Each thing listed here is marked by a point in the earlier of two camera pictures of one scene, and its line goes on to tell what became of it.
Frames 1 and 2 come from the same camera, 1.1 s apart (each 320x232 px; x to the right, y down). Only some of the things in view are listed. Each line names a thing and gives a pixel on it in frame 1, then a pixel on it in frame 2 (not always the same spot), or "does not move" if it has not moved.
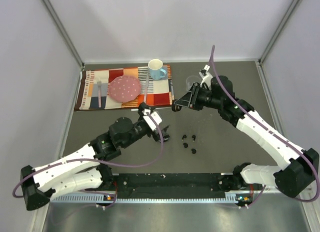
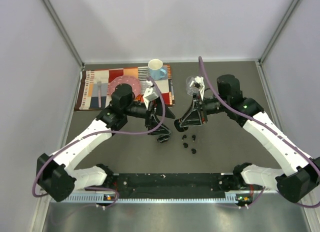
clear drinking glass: x=190 y=80 does not move
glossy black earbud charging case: x=176 y=108 to x=177 y=123
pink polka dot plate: x=124 y=88 does not move
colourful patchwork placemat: x=93 y=93 does not move
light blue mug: x=156 y=72 does not move
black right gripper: x=192 y=97 to x=194 y=118
